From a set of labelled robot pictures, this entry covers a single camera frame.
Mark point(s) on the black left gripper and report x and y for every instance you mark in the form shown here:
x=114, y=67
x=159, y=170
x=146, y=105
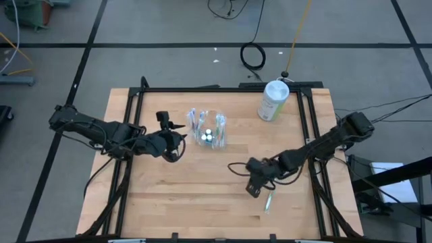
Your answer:
x=162, y=143

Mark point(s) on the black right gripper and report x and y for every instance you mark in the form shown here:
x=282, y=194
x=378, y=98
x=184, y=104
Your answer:
x=261, y=168

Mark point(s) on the purple toothbrush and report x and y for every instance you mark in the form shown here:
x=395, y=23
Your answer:
x=190, y=118
x=193, y=119

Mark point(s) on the blue mouthwash bottle white cap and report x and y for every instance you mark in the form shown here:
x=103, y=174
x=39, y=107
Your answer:
x=208, y=131
x=204, y=137

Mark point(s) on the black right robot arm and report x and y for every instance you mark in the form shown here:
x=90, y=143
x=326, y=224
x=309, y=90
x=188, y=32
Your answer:
x=330, y=138

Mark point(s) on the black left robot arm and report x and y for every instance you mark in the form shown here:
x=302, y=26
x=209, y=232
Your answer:
x=94, y=126

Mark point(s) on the clear acrylic organizer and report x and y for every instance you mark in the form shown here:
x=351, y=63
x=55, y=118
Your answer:
x=212, y=145

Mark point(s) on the white green wipes canister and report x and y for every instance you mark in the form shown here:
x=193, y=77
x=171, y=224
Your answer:
x=271, y=104

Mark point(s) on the white plastic bar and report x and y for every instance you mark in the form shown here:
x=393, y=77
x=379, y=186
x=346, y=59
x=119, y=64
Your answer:
x=126, y=241
x=314, y=241

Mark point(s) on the black metal stand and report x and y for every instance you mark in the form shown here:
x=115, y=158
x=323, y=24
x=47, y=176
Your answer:
x=388, y=177

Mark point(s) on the white box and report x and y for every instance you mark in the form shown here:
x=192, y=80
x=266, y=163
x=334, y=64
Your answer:
x=401, y=190

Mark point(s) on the black equipment foot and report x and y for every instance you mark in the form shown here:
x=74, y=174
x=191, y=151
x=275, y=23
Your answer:
x=5, y=113

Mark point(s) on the green bag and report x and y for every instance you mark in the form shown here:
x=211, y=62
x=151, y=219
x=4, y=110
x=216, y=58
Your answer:
x=23, y=13

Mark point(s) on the black bracket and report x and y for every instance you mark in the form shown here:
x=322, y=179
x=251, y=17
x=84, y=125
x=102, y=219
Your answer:
x=175, y=237
x=273, y=238

